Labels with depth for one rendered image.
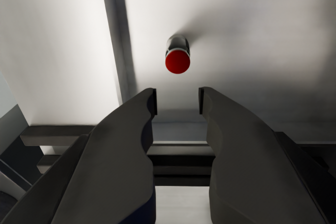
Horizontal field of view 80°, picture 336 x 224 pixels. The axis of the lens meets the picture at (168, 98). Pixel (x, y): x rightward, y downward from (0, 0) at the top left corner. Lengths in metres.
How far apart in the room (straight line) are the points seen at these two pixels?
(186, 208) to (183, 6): 0.33
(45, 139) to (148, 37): 0.18
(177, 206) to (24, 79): 0.31
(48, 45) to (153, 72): 0.11
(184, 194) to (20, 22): 0.33
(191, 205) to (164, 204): 0.05
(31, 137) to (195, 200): 0.27
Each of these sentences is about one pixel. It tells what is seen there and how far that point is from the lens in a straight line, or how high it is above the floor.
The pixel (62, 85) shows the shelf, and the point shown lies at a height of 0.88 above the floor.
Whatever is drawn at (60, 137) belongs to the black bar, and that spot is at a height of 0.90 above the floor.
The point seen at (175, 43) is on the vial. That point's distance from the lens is 0.18.
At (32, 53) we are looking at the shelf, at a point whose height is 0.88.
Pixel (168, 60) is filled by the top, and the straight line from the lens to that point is 0.17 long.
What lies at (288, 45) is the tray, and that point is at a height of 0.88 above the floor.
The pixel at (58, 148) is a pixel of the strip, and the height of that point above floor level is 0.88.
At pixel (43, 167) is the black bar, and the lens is 0.35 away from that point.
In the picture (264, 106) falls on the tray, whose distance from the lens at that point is 0.26.
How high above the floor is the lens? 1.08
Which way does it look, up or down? 57 degrees down
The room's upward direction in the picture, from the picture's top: 177 degrees counter-clockwise
